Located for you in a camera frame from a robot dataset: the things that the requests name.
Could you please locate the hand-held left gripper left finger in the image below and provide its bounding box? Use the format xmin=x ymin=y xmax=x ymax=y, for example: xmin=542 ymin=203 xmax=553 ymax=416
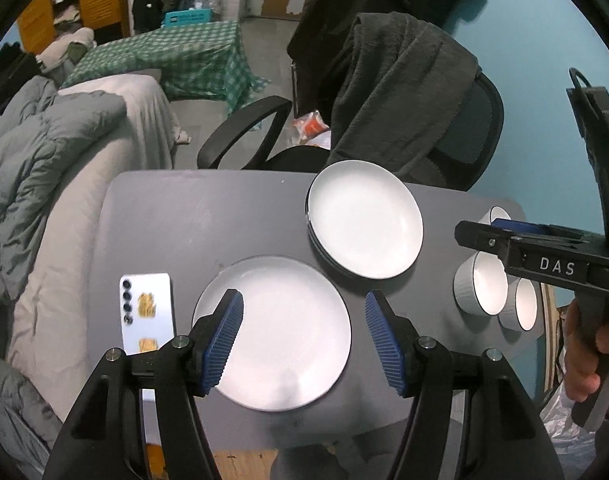
xmin=42 ymin=288 xmax=245 ymax=480

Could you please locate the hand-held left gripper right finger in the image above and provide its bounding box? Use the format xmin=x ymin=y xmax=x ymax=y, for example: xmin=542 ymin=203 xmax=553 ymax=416
xmin=365 ymin=290 xmax=570 ymax=480

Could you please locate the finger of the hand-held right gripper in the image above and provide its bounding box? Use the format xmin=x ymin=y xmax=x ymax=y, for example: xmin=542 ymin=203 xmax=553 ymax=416
xmin=454 ymin=220 xmax=514 ymax=267
xmin=490 ymin=217 xmax=585 ymax=242

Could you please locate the white bowl black rim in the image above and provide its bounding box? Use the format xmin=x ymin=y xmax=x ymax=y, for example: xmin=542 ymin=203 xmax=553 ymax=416
xmin=453 ymin=250 xmax=510 ymax=316
xmin=499 ymin=277 xmax=539 ymax=332
xmin=477 ymin=206 xmax=512 ymax=227

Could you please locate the person's right hand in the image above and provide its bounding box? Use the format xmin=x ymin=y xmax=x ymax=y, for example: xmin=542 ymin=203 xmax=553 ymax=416
xmin=564 ymin=302 xmax=609 ymax=402

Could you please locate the white smartphone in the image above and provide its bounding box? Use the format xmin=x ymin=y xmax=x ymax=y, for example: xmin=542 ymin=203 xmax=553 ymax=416
xmin=118 ymin=272 xmax=178 ymax=403

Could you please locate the dark grey fleece blanket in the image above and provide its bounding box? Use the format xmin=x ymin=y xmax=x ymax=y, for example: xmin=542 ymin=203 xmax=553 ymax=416
xmin=329 ymin=12 xmax=480 ymax=181

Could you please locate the bed with beige sheet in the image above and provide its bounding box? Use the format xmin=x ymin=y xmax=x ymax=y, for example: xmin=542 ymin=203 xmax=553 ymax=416
xmin=7 ymin=72 xmax=185 ymax=421

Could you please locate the orange plastic bag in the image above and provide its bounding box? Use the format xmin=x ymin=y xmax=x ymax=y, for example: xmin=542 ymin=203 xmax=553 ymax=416
xmin=292 ymin=110 xmax=332 ymax=148

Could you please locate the clear plastic bag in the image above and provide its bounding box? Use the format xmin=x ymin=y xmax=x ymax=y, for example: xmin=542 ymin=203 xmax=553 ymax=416
xmin=539 ymin=385 xmax=605 ymax=480

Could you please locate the black office chair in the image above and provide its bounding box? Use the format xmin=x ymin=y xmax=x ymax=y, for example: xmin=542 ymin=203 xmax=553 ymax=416
xmin=197 ymin=67 xmax=505 ymax=193

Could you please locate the grey quilted duvet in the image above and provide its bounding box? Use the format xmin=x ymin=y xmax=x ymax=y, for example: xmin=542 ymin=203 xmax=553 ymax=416
xmin=0 ymin=77 xmax=128 ymax=480

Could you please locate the green checkered cloth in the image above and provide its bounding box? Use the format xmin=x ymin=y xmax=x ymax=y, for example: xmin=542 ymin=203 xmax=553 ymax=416
xmin=59 ymin=20 xmax=270 ymax=116

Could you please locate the blue plastic basket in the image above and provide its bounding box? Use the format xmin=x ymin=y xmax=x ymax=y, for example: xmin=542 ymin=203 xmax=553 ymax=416
xmin=163 ymin=10 xmax=215 ymax=28

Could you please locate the beige pillow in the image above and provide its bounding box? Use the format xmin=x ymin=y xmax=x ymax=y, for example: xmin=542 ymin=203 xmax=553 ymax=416
xmin=34 ymin=27 xmax=98 ymax=73

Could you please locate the black clothes pile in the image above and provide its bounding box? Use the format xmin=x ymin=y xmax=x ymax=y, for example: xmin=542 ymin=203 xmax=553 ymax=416
xmin=0 ymin=42 xmax=42 ymax=111

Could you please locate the black cable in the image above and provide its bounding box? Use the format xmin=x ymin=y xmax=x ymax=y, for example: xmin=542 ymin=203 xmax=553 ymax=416
xmin=568 ymin=67 xmax=596 ymax=92

